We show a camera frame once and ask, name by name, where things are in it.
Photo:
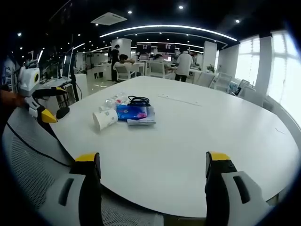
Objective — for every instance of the blue and white booklet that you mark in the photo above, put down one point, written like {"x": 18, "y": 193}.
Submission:
{"x": 144, "y": 120}

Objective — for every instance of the clear plastic bottle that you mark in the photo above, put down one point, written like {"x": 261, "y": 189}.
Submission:
{"x": 113, "y": 100}

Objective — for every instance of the dark computer monitor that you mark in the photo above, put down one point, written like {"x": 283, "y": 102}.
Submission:
{"x": 68, "y": 62}

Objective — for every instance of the small black oval object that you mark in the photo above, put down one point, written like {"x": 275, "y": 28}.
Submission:
{"x": 62, "y": 113}

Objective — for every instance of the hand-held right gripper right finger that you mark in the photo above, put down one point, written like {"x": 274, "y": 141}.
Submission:
{"x": 218, "y": 188}

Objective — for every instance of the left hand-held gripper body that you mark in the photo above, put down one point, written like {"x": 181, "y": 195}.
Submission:
{"x": 29, "y": 78}

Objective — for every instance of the white office chair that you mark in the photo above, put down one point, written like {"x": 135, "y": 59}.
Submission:
{"x": 157, "y": 69}
{"x": 243, "y": 87}
{"x": 124, "y": 71}
{"x": 222, "y": 81}

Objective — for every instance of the blue tissue packet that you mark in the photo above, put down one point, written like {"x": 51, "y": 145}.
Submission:
{"x": 129, "y": 112}

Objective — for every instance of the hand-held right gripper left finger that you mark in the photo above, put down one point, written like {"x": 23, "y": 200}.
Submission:
{"x": 89, "y": 188}

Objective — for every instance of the grey mesh office chair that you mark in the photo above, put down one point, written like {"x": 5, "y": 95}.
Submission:
{"x": 30, "y": 169}

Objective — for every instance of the ceiling air conditioner vent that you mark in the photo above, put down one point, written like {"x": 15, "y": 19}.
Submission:
{"x": 108, "y": 19}

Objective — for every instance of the white side desk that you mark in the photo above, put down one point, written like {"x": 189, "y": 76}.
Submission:
{"x": 55, "y": 82}

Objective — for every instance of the potted green plant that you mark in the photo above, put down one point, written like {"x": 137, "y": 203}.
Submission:
{"x": 211, "y": 68}

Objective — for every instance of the white paper cup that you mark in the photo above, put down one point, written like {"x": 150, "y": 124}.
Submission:
{"x": 104, "y": 118}

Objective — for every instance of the white table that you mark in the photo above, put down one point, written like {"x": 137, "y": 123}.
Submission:
{"x": 176, "y": 146}

